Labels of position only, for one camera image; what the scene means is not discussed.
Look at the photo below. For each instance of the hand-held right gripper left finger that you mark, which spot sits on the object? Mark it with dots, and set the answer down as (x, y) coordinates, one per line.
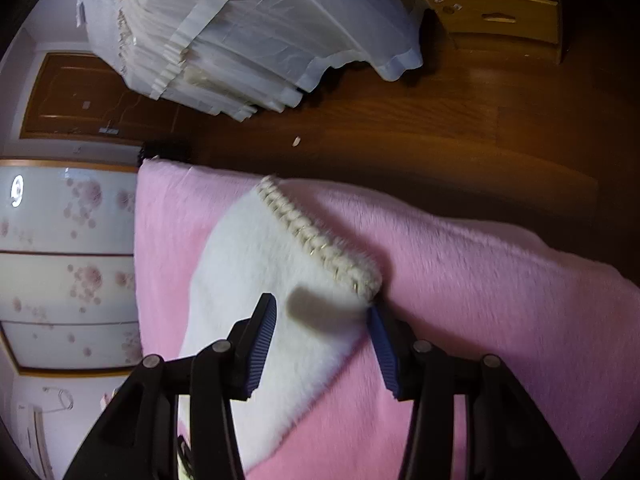
(260, 350)

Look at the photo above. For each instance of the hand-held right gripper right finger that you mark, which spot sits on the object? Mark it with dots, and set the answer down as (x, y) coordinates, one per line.
(384, 355)

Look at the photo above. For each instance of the white fluffy garment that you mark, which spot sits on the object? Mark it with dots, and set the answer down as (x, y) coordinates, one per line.
(255, 260)

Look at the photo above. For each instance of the pink plush blanket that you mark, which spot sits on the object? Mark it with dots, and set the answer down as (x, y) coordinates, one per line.
(475, 285)

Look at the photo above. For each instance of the floral sliding door wardrobe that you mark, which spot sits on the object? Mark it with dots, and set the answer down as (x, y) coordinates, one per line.
(60, 220)

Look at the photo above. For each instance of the brown wooden door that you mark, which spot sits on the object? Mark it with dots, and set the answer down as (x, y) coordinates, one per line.
(65, 100)

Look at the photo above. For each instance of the white pleated curtain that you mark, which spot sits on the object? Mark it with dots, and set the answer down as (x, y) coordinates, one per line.
(250, 25)

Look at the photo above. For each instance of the wooden drawer dresser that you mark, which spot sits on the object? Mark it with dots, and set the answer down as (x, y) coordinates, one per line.
(500, 10)

